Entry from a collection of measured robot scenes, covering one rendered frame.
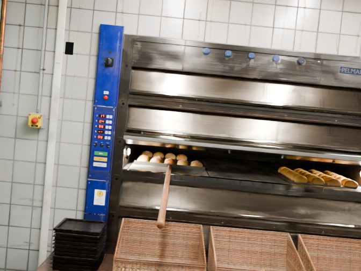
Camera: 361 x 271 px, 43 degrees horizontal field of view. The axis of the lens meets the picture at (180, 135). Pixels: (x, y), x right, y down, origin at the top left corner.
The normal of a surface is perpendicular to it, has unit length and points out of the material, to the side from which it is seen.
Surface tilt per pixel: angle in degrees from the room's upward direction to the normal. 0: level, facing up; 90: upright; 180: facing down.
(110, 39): 90
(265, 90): 70
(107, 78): 90
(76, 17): 90
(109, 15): 90
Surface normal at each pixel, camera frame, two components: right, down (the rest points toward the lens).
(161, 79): 0.02, -0.31
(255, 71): 0.01, 0.05
